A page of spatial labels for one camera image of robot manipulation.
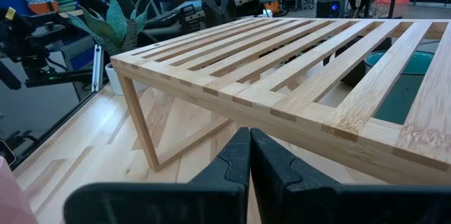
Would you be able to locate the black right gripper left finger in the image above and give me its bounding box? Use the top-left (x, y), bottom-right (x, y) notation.
top-left (63, 127), bottom-right (252, 224)

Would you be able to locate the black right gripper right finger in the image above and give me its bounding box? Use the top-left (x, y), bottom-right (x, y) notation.
top-left (249, 127), bottom-right (451, 224)

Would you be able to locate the teal mug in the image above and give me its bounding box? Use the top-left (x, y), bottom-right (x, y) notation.
top-left (364, 49), bottom-right (436, 125)

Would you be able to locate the teal snake plant white pot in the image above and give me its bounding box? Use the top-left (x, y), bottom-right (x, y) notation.
top-left (66, 0), bottom-right (153, 97)

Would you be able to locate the black speaker blue light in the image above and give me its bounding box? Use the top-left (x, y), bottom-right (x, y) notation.
top-left (316, 0), bottom-right (343, 19)

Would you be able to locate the slatted wooden shelf rack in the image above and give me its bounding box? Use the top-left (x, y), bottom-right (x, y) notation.
top-left (110, 17), bottom-right (451, 186)

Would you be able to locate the silver aluminium bar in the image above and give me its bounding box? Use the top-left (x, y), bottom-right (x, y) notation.
top-left (91, 44), bottom-right (105, 93)

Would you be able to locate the blue plastic bin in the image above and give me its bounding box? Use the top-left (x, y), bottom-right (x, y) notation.
top-left (0, 0), bottom-right (27, 16)

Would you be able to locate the black equipment frame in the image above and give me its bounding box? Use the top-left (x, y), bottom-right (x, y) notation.
top-left (0, 5), bottom-right (106, 91)

